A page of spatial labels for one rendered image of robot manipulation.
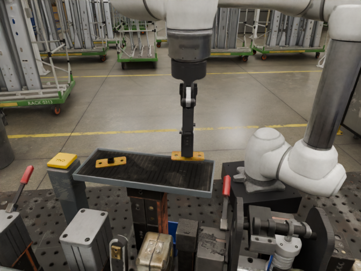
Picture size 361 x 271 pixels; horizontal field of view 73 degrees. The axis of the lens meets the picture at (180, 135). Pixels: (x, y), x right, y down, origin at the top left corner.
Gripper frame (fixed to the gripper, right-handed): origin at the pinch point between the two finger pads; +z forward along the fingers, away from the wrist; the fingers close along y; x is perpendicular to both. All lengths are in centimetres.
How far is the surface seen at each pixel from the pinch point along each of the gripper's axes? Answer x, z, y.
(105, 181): -21.0, 10.3, 3.6
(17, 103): -243, 102, -272
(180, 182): -1.6, 10.0, 3.5
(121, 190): -34, 56, -44
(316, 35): 371, 61, -716
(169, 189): -4.2, 10.1, 6.3
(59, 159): -37.1, 10.1, -5.4
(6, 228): -46, 21, 10
